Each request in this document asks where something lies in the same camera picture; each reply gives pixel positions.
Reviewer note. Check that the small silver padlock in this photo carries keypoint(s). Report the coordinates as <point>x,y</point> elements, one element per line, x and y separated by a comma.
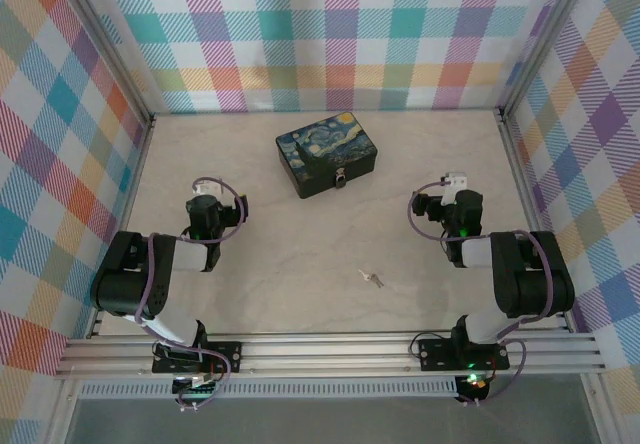
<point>340,180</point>

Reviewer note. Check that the small silver keys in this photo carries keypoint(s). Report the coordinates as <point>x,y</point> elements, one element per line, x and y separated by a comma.
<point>370,278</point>

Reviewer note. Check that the starry night printed black box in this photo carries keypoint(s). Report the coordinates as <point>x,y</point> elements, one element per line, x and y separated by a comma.
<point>325,151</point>

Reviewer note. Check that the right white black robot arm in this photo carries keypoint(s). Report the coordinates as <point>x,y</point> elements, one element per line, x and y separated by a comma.
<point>530,284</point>

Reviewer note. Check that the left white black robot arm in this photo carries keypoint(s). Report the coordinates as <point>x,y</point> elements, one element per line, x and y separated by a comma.
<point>127,274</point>

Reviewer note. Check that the right orange controller board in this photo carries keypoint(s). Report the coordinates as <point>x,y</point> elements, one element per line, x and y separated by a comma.
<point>475,381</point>

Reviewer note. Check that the left green controller board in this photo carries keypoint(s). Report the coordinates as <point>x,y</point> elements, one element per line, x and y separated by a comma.
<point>197,389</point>

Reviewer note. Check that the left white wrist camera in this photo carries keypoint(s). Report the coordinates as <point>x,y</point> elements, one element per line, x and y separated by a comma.
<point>211,187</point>

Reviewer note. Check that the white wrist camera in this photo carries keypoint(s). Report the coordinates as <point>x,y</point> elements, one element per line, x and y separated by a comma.
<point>454,183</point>
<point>211,187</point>

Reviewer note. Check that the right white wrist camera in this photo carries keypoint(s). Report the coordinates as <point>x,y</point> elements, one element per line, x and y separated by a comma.
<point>454,183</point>

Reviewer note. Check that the right aluminium side rail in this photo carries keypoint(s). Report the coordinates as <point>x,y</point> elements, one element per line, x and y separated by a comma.
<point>522,179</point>

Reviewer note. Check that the aluminium side rail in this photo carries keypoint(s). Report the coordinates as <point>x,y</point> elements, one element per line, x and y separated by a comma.
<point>522,179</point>
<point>127,204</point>

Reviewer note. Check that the left aluminium side rail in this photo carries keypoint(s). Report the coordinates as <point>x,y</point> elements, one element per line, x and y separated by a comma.
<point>127,204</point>

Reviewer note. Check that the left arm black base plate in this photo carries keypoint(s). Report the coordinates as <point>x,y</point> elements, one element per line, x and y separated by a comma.
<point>227,356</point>

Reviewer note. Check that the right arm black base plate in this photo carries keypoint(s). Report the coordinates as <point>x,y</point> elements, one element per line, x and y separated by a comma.
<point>435,354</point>

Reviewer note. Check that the long aluminium mounting rail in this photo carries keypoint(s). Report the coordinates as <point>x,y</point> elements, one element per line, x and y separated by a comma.
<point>325,351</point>

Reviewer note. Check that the right aluminium corner post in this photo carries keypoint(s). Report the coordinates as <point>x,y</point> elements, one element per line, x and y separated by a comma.
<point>537,44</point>

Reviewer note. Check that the aluminium corner post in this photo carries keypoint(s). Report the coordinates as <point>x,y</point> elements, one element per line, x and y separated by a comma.
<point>107,44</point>
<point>537,44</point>

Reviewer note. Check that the left aluminium corner post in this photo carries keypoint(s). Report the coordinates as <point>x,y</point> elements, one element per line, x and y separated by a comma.
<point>107,44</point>

